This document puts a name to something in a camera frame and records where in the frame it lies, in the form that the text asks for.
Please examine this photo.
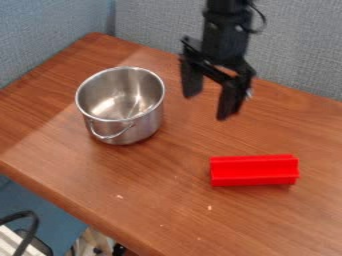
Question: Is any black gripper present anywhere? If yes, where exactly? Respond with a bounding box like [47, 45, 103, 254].
[179, 13, 255, 121]

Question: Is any red plastic block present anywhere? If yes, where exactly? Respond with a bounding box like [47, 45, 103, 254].
[210, 154, 299, 186]

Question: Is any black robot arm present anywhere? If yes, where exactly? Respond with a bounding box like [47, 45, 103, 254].
[179, 0, 267, 120]

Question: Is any metal pot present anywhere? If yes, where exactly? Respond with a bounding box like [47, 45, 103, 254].
[75, 66, 166, 145]

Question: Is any black chair frame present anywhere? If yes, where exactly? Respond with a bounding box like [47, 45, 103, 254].
[0, 210, 53, 256]

